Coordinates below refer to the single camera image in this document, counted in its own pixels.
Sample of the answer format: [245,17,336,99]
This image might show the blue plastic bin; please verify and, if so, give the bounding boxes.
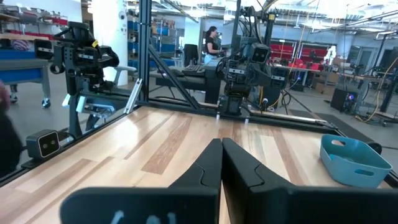
[319,134,393,189]

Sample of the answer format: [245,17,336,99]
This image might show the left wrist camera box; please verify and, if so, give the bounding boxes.
[250,43,272,65]

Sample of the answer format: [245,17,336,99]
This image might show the white pillar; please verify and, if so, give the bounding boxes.
[91,0,129,86]

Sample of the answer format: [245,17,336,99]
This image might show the person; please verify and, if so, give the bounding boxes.
[203,26,223,65]
[0,80,23,177]

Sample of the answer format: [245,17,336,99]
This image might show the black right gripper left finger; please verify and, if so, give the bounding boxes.
[58,138,223,224]

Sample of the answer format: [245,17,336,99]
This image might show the grey table-level camera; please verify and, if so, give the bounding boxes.
[25,129,60,160]

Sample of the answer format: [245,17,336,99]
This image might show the black keyboard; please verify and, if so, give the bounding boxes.
[182,63,205,77]

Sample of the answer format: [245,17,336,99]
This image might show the black device on stand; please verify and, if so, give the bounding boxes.
[34,21,121,138]

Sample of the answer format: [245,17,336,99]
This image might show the red storage shelves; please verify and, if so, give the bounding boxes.
[269,42,329,71]

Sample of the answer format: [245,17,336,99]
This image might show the black computer purple lights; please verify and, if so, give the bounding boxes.
[330,88,360,113]

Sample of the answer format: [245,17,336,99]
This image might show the grey cart blue drawers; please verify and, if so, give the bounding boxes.
[0,48,52,109]

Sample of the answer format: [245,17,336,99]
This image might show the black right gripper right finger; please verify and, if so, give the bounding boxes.
[221,138,398,224]

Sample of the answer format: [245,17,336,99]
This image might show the dark grey computer desk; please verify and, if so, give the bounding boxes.
[149,65,222,105]

